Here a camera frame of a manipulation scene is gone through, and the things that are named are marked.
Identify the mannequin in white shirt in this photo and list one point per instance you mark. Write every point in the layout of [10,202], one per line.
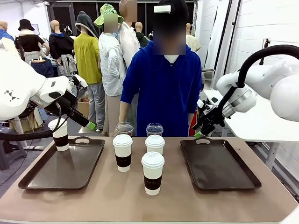
[111,70]

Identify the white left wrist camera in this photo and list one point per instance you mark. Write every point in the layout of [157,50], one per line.
[80,81]

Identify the blue jeans torso form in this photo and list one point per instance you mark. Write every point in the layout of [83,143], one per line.
[43,67]

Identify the black camera tripod mount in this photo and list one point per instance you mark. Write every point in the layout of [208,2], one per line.
[266,43]

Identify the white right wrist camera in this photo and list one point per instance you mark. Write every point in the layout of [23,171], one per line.
[208,103]

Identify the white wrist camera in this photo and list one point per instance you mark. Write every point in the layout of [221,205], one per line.
[208,103]
[80,81]

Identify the black bucket hat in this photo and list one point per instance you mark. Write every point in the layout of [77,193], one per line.
[25,25]

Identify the person's right forearm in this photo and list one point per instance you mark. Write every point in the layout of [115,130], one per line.
[123,112]

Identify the clear plastic iced coffee cup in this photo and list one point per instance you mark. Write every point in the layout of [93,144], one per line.
[125,128]
[154,129]

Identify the white desk leg frame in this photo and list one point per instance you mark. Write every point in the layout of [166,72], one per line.
[23,137]

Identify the white table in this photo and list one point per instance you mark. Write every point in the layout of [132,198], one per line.
[257,126]

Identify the mannequin in beige shirt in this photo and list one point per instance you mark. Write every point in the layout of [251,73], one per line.
[194,42]

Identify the grey hooded hat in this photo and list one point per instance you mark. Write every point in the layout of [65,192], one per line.
[84,22]

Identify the white head-mounted device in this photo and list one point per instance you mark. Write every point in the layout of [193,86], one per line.
[162,9]

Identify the person in blue sweater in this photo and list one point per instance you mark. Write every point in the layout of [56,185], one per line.
[163,93]

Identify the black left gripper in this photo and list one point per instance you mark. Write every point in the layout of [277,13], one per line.
[67,103]

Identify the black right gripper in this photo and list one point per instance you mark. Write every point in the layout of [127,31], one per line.
[210,119]

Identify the mannequin in blue shirt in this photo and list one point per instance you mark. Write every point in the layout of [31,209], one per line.
[4,32]

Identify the green checkered sun hat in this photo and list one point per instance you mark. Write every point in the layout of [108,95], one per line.
[107,12]

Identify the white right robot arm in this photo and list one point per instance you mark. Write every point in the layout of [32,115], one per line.
[280,77]

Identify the brown cardboard box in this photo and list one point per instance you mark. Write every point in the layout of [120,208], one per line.
[83,108]

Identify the grey stool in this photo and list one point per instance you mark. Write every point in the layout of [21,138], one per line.
[9,149]

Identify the mannequin in yellow top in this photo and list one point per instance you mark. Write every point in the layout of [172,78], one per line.
[87,60]

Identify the mannequin in black top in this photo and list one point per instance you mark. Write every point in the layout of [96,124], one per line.
[29,43]

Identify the mannequin in black jacket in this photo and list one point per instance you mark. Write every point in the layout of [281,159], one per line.
[59,44]

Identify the mannequin in cream jacket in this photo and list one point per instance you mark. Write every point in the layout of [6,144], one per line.
[128,42]

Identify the white paper coffee cup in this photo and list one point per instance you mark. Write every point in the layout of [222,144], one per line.
[59,135]
[123,151]
[154,143]
[153,172]

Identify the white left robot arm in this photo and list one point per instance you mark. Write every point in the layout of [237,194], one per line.
[14,93]

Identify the dark brown serving tray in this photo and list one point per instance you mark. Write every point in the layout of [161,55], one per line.
[58,170]
[217,163]

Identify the mannequin in dark green top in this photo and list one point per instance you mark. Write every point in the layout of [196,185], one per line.
[141,37]

